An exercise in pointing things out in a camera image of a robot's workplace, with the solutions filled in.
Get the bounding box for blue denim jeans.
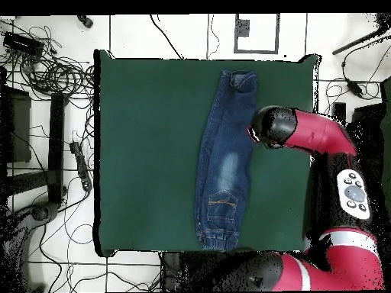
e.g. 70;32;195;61
193;69;258;253

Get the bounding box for black flat panel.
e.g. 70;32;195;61
351;102;386;172
0;86;32;163

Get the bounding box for black stand bar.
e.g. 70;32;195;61
47;92;66;204
331;101;347;124

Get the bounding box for dark green table cloth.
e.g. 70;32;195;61
92;49;322;258

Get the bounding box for dark grey square marker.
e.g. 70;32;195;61
234;18;250;37

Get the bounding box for black power adapter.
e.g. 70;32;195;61
345;78;364;98

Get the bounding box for black rod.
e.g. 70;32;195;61
331;13;391;56

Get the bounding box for black power strip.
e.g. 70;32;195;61
69;140;93;192

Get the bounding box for small black cylindrical object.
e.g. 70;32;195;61
76;14;94;29

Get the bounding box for grey curved floor base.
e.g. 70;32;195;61
0;201;60;292

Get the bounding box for black electronics box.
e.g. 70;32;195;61
2;31;45;57

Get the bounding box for long black floor cable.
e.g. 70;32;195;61
149;13;185;60

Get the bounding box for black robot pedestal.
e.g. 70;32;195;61
160;251;227;292

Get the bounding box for tangled black cable bundle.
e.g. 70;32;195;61
0;18;95;101

